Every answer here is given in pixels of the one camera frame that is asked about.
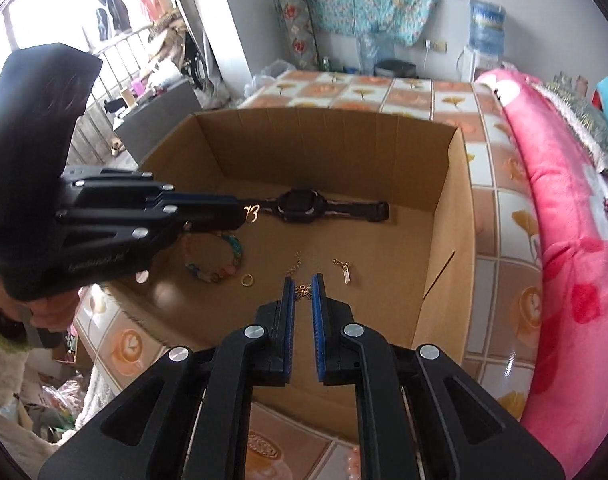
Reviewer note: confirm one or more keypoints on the white fluffy robe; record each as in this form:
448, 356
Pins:
96, 400

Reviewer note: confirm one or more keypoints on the white wall socket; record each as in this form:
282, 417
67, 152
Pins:
436, 45

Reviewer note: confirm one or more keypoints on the metal window railing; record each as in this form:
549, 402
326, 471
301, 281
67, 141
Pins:
113, 60

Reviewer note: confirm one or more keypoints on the black case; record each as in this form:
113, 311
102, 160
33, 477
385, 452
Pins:
395, 69

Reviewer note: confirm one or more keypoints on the pink printed blanket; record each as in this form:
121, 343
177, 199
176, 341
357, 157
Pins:
574, 260

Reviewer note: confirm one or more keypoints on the clear empty water jug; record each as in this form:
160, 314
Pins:
376, 52

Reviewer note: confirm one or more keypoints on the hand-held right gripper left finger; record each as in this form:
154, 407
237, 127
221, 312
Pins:
286, 340

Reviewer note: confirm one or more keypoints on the beige shoes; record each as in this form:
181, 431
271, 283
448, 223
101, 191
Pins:
116, 150

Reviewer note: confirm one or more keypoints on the person's left forearm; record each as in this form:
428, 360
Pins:
6, 390

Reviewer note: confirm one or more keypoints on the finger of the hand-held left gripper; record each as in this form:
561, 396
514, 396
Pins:
208, 202
213, 220

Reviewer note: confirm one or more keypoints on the grey red patterned mat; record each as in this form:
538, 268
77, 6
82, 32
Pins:
296, 30

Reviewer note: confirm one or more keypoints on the blue water jug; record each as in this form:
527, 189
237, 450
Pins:
486, 25

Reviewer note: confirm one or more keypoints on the dark hanging jacket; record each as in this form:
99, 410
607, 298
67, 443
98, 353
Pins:
112, 10

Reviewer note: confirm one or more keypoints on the dark grey cabinet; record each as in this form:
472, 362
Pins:
158, 115

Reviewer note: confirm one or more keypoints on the pink plastic wrapper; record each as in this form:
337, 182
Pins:
61, 397

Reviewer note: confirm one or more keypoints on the glass jar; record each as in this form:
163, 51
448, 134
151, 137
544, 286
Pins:
562, 79
581, 83

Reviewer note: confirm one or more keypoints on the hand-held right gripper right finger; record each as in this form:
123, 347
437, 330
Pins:
320, 340

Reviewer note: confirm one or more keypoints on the white plastic bag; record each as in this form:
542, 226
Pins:
269, 80

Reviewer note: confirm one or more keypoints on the grey sparkly pillow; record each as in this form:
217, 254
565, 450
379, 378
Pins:
584, 125

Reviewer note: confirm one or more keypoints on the gold filigree pendant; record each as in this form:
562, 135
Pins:
252, 212

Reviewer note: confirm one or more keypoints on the black watch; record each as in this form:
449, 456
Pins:
296, 205

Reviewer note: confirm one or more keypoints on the white water dispenser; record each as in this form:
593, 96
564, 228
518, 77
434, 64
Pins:
471, 65

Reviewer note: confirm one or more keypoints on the brown cardboard box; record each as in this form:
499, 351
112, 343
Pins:
334, 150

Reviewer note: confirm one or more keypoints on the ginkgo pattern tablecloth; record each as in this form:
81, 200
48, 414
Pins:
504, 220

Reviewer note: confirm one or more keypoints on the person's left hand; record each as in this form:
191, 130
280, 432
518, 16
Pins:
56, 312

